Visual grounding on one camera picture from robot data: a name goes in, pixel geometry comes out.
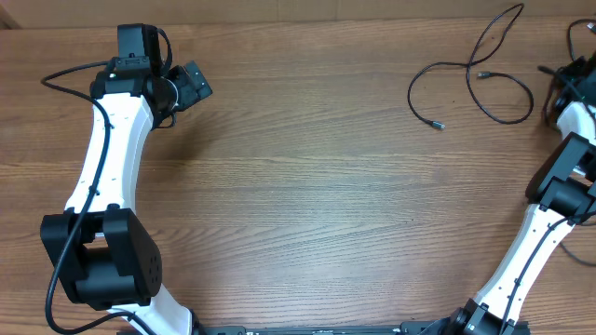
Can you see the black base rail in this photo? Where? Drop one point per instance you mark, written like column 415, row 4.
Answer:
column 405, row 328

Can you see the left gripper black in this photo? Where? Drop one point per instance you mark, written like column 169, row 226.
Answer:
column 189, row 93

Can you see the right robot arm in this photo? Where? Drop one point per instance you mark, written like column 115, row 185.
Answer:
column 561, row 196

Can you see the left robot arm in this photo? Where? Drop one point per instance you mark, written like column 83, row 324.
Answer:
column 102, row 256

